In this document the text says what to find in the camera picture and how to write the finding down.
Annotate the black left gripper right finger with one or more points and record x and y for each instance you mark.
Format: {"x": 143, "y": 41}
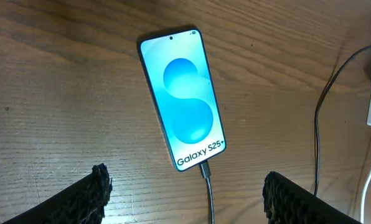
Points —
{"x": 287, "y": 203}

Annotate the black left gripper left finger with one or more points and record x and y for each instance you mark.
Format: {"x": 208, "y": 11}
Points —
{"x": 81, "y": 203}

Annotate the blue Galaxy S25+ smartphone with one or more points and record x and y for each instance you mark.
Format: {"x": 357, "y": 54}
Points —
{"x": 177, "y": 71}

